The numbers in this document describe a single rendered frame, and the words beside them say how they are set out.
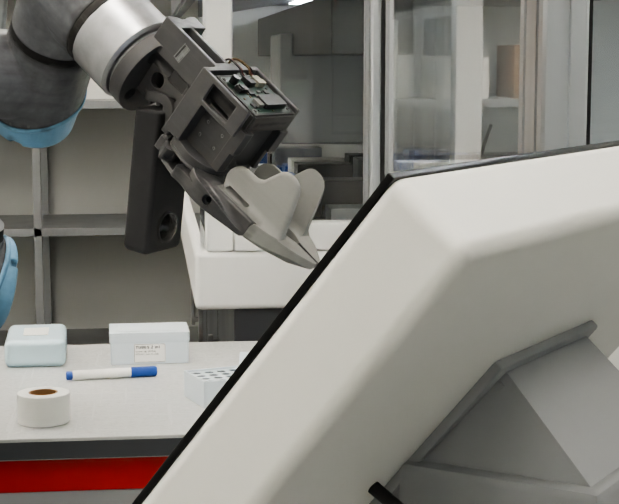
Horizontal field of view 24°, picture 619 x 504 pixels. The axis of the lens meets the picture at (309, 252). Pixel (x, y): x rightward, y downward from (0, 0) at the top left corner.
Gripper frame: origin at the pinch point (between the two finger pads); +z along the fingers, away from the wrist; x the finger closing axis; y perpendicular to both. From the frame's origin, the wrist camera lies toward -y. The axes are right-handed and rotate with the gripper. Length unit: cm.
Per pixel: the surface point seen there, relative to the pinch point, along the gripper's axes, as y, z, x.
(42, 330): -87, -60, 86
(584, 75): 18.0, 0.5, 26.5
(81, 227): -225, -197, 325
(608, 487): 13.8, 28.7, -18.6
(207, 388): -61, -26, 71
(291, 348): 16.8, 16.4, -38.4
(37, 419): -71, -35, 51
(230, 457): 10.6, 17.3, -38.4
